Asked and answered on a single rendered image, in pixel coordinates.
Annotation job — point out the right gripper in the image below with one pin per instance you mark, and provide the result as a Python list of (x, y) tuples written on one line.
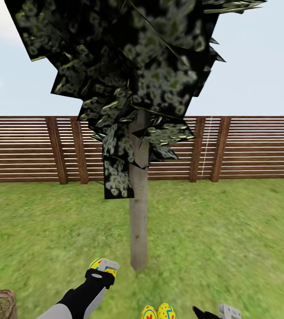
[(207, 315)]

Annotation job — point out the tree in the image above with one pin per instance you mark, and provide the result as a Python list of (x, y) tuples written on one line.
[(136, 64)]

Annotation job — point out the easter egg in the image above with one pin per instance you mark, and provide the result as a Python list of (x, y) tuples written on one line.
[(165, 311), (149, 313), (95, 265)]

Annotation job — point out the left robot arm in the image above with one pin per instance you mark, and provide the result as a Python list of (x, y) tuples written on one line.
[(81, 302)]

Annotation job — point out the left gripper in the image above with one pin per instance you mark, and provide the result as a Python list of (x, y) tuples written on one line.
[(108, 277)]

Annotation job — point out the wicker basket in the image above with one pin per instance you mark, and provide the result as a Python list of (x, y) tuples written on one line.
[(8, 307)]

